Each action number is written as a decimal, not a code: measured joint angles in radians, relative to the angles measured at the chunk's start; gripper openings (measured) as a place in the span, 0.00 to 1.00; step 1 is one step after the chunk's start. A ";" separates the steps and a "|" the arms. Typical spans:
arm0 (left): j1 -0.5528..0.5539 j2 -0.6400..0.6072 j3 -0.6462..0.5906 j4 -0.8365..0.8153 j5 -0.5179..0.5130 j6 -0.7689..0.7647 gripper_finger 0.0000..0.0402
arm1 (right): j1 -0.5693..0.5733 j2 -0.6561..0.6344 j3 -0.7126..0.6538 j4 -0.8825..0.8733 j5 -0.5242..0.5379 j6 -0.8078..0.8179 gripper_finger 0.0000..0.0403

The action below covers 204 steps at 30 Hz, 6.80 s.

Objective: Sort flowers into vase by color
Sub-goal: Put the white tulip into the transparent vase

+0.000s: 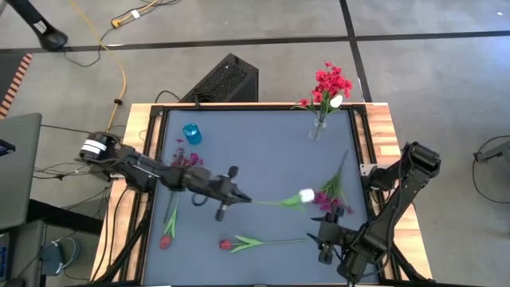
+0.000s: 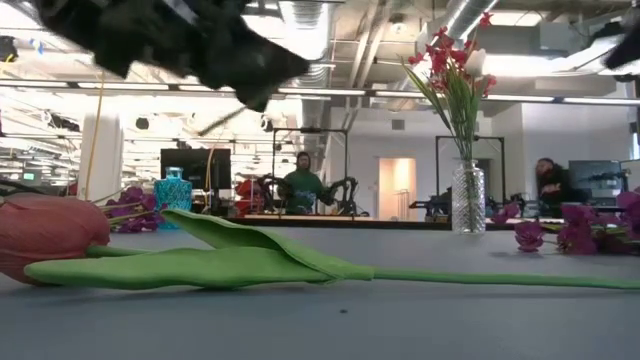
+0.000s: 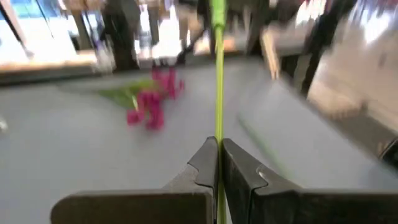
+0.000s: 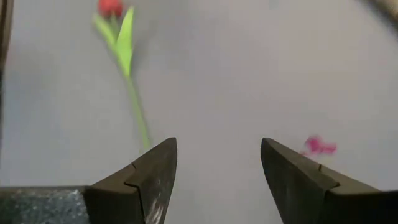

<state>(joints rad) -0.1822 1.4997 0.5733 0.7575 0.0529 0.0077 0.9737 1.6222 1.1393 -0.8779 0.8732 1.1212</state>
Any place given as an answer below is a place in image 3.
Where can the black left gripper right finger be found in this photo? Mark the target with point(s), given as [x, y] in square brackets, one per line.
[280, 205]

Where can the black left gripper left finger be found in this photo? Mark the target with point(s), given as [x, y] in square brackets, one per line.
[140, 205]

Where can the purple artificial flower bunch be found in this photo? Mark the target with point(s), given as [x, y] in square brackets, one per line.
[149, 102]

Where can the white artificial tulip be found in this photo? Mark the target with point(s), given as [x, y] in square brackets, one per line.
[219, 93]

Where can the blue-grey table mat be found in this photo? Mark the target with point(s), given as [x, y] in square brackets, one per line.
[77, 149]

